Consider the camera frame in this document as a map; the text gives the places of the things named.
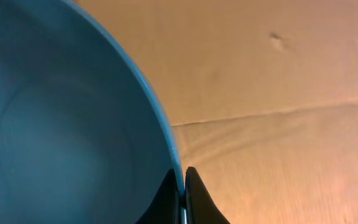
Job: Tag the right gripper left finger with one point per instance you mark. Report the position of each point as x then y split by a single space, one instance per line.
164 208

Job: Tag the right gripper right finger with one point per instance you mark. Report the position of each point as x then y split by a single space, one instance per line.
200 208

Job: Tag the dark blue plate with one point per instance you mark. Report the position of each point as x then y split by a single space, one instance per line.
83 137

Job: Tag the brown cardboard backdrop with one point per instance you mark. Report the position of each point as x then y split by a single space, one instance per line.
262 96

